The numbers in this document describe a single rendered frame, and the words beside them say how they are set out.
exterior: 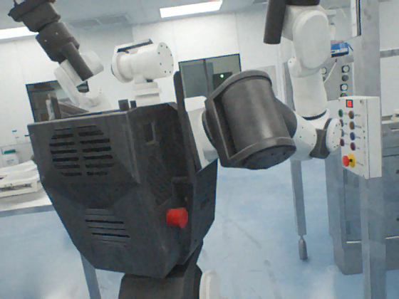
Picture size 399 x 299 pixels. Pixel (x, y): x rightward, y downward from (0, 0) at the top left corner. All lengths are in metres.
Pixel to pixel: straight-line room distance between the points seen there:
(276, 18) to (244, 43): 6.53
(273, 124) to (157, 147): 0.18
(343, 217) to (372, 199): 0.86
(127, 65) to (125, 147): 0.25
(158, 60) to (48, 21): 0.40
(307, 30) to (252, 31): 6.63
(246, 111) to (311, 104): 0.27
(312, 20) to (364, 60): 0.59
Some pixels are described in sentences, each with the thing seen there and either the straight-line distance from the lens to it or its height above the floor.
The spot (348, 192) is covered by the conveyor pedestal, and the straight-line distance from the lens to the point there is 2.10.
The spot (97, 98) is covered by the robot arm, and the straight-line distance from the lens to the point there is 0.93.
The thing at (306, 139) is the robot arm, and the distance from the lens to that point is 0.65.
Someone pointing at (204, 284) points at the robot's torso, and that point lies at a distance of 0.71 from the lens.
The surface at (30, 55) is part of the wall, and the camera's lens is 7.64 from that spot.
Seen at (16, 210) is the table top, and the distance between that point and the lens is 1.64.
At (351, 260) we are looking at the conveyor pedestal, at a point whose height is 0.10.
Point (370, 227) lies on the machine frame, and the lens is 1.33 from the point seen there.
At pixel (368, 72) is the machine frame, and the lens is 1.20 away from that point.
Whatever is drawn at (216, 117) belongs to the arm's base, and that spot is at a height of 1.25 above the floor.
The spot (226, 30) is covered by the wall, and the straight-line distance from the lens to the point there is 7.14.
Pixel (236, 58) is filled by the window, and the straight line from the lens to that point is 7.09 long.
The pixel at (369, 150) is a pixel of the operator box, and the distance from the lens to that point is 1.10.
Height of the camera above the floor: 1.30
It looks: 11 degrees down
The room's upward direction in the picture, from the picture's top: 8 degrees counter-clockwise
